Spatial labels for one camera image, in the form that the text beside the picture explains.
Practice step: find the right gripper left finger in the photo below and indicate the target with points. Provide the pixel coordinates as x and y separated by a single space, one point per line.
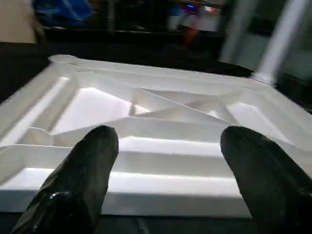
73 190

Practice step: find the black mat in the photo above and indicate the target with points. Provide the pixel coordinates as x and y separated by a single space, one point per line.
122 53

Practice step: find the white plastic table top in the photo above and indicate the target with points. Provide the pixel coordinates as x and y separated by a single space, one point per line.
170 112

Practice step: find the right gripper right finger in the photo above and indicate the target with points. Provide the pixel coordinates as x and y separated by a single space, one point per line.
268 180

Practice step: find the white plastic table leg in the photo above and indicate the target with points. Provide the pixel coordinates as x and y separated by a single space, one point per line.
282 39

